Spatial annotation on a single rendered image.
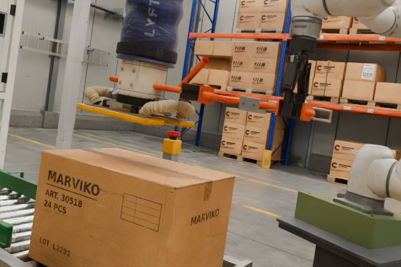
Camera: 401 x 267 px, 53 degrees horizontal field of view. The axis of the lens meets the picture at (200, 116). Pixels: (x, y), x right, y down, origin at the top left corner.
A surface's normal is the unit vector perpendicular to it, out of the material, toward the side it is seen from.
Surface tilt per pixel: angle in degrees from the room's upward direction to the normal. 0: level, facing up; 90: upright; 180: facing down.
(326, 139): 90
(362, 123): 90
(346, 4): 131
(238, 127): 89
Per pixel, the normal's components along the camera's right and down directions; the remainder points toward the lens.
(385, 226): 0.55, 0.11
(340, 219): -0.82, -0.10
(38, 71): 0.80, 0.13
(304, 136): -0.58, -0.06
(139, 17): -0.07, -0.26
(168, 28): 0.69, -0.11
